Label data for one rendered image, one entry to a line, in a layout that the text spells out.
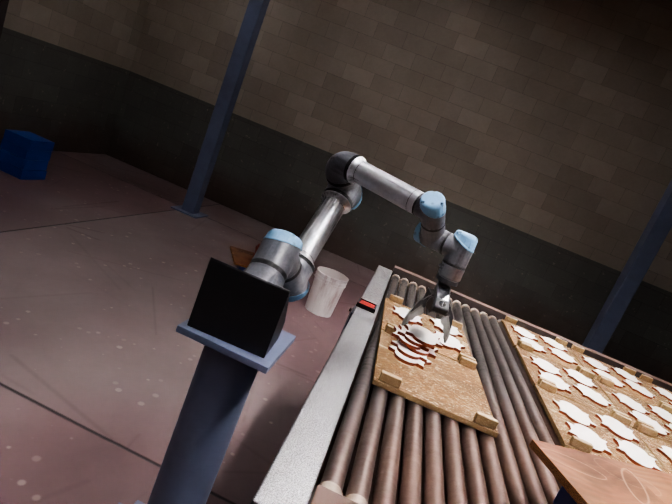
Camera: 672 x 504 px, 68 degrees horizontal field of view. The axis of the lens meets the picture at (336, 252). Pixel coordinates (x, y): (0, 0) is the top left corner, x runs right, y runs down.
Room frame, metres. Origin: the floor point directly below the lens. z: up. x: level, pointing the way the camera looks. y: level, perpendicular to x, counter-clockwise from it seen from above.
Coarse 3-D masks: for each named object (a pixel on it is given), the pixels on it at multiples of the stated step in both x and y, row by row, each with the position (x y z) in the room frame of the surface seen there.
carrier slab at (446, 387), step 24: (384, 336) 1.58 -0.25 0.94; (384, 360) 1.38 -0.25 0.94; (432, 360) 1.54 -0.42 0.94; (384, 384) 1.23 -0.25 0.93; (408, 384) 1.28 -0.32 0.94; (432, 384) 1.35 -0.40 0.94; (456, 384) 1.42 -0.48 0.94; (480, 384) 1.50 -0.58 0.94; (432, 408) 1.22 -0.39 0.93; (456, 408) 1.25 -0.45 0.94; (480, 408) 1.32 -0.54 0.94
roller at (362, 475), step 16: (400, 288) 2.41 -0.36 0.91; (384, 400) 1.18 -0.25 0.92; (368, 416) 1.08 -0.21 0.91; (368, 432) 1.00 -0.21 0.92; (368, 448) 0.94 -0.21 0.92; (368, 464) 0.88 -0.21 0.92; (352, 480) 0.83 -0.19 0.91; (368, 480) 0.84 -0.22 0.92; (352, 496) 0.77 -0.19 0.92; (368, 496) 0.80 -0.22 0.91
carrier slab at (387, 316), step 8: (384, 304) 1.97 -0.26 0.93; (392, 304) 1.99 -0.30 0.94; (400, 304) 2.04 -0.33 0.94; (384, 312) 1.84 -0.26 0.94; (384, 320) 1.75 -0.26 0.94; (392, 320) 1.78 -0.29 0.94; (400, 320) 1.82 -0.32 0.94; (424, 320) 1.95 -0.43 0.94; (384, 328) 1.66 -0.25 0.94; (432, 328) 1.88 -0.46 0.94; (464, 336) 1.95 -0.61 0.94; (464, 344) 1.85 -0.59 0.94; (440, 352) 1.65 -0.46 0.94; (448, 352) 1.68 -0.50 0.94; (456, 352) 1.71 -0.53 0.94; (464, 352) 1.75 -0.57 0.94; (456, 360) 1.63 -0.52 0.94
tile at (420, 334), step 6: (408, 330) 1.52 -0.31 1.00; (414, 330) 1.55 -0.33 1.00; (420, 330) 1.57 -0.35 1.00; (426, 330) 1.60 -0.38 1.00; (414, 336) 1.50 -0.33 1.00; (420, 336) 1.51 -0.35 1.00; (426, 336) 1.54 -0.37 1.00; (432, 336) 1.56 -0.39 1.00; (420, 342) 1.48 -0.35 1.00; (426, 342) 1.48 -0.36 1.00; (432, 342) 1.50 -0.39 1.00; (438, 342) 1.52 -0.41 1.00
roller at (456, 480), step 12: (444, 420) 1.22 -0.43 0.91; (444, 432) 1.16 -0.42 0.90; (456, 432) 1.16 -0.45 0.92; (444, 444) 1.11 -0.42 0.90; (456, 444) 1.10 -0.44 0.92; (444, 456) 1.06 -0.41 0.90; (456, 456) 1.04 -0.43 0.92; (444, 468) 1.03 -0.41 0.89; (456, 468) 0.99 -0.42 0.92; (456, 480) 0.95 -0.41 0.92; (456, 492) 0.91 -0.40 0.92
